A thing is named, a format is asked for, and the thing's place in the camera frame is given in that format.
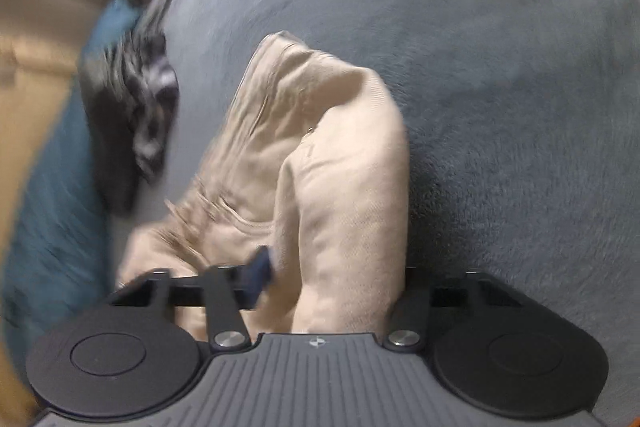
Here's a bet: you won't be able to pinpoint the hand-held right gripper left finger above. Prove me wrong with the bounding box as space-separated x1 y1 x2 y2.
111 247 273 351

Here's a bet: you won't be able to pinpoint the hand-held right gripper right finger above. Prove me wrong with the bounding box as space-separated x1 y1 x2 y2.
385 267 524 351

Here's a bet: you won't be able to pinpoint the beige pants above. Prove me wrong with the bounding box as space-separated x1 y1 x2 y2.
117 32 412 343

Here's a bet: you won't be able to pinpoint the black cloth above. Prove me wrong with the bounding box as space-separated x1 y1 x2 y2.
77 32 151 214

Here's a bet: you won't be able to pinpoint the plaid shorts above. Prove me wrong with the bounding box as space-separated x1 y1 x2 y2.
125 32 179 184

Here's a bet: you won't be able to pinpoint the teal pillow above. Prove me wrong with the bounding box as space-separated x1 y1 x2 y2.
0 0 146 358

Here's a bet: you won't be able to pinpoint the grey-blue fleece blanket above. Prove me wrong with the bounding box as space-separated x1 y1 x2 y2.
102 0 640 423

